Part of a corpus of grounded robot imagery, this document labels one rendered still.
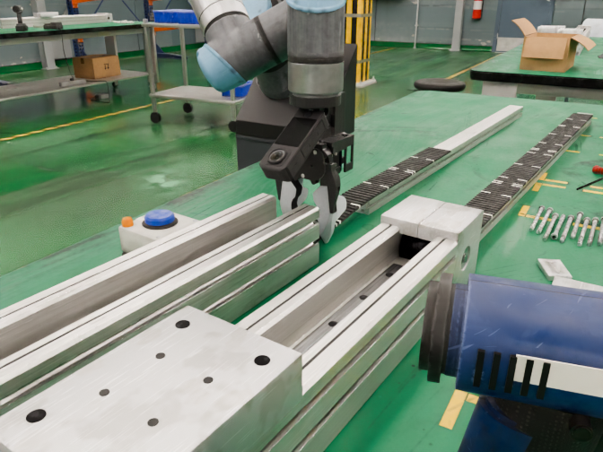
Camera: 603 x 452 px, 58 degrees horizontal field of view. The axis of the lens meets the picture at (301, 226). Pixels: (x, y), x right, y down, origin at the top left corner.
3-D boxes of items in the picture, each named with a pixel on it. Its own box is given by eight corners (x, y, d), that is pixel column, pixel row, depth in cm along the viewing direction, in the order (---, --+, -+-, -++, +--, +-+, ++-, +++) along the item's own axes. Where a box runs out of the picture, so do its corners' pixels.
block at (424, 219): (390, 252, 80) (395, 190, 76) (475, 275, 73) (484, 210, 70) (360, 276, 73) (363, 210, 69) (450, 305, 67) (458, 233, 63)
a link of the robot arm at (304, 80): (324, 65, 69) (272, 61, 73) (323, 103, 70) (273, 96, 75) (353, 60, 74) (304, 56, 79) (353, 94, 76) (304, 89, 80)
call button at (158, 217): (161, 219, 77) (160, 205, 77) (181, 225, 75) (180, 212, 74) (139, 228, 74) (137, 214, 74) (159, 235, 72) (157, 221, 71)
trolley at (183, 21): (150, 123, 507) (136, 4, 467) (185, 111, 552) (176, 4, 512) (247, 134, 467) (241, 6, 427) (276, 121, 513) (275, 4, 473)
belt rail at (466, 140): (508, 115, 168) (509, 105, 166) (521, 116, 165) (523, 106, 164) (348, 210, 95) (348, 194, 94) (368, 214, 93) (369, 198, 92)
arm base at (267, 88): (250, 95, 145) (232, 72, 137) (272, 48, 149) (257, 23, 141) (299, 102, 138) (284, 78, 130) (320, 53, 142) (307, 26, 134)
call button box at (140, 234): (166, 245, 82) (161, 205, 80) (214, 262, 77) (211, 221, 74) (122, 265, 76) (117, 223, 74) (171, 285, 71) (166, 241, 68)
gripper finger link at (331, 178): (345, 211, 77) (335, 149, 75) (340, 213, 76) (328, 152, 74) (318, 211, 80) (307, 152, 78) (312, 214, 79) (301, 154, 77)
